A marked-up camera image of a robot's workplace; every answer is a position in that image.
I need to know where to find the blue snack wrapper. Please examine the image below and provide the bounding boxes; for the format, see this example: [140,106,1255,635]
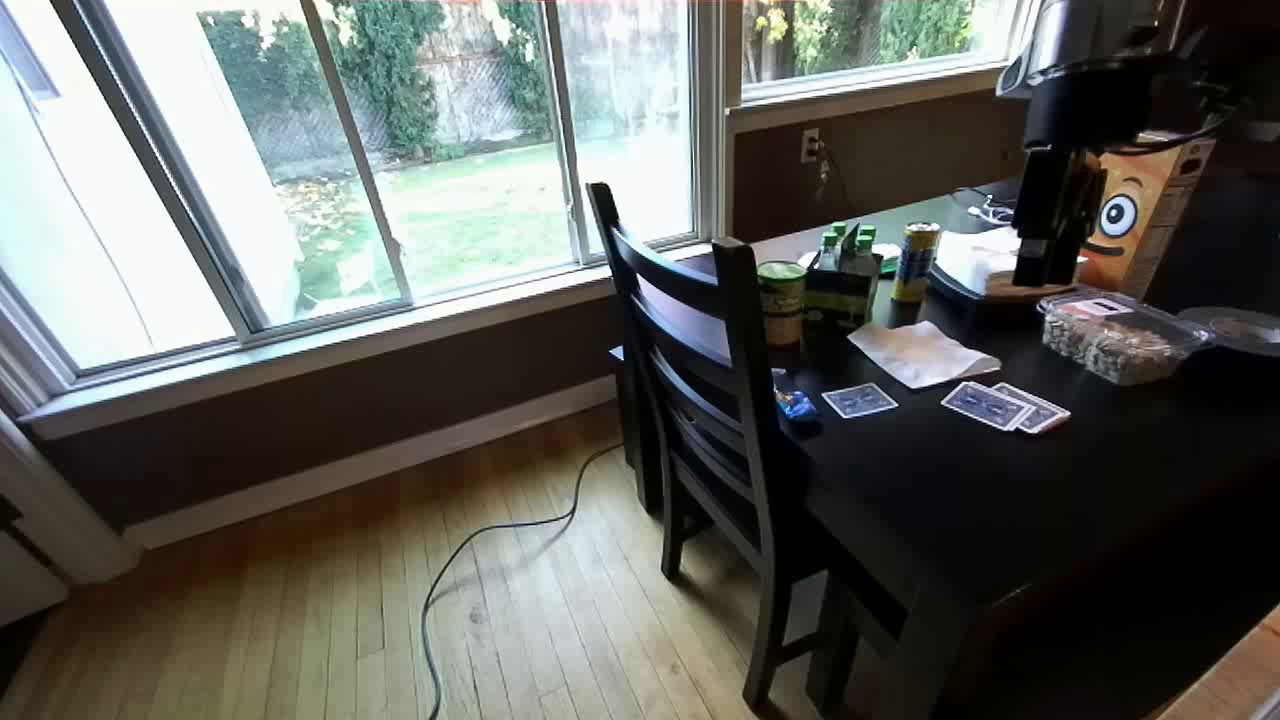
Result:
[772,366,824,437]

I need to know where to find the dark floor cable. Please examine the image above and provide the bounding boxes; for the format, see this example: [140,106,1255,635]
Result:
[416,437,630,720]

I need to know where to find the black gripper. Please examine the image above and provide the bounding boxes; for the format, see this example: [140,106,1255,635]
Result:
[1012,52,1203,293]

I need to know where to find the nut can with green lid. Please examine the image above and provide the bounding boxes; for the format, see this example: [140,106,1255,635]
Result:
[757,257,808,359]

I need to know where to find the clear plastic bag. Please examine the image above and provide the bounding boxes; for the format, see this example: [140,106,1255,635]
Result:
[1036,285,1213,391]

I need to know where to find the white window frame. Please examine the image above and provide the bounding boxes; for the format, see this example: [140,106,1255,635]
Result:
[0,0,1043,412]

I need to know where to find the dark wooden chair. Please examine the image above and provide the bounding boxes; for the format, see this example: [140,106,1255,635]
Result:
[580,176,873,720]

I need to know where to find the green cardboard bottle carrier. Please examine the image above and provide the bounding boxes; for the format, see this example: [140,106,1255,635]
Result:
[803,222,885,333]

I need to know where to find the blue playing card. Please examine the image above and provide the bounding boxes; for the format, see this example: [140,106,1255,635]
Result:
[821,379,904,425]
[937,374,1036,437]
[994,379,1076,441]

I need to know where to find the cardboard box with cartoon face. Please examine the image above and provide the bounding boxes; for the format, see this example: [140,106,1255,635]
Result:
[1076,133,1220,300]

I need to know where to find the white paper napkin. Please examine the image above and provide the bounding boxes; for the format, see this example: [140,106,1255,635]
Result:
[845,317,1003,396]

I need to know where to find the clear plastic lid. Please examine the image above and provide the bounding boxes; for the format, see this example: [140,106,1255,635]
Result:
[1177,300,1280,359]

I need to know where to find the yellow and black drink can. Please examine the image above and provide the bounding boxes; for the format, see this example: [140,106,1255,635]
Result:
[888,218,944,329]

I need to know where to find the white tissue paper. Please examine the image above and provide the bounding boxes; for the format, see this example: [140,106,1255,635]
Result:
[933,222,1025,294]

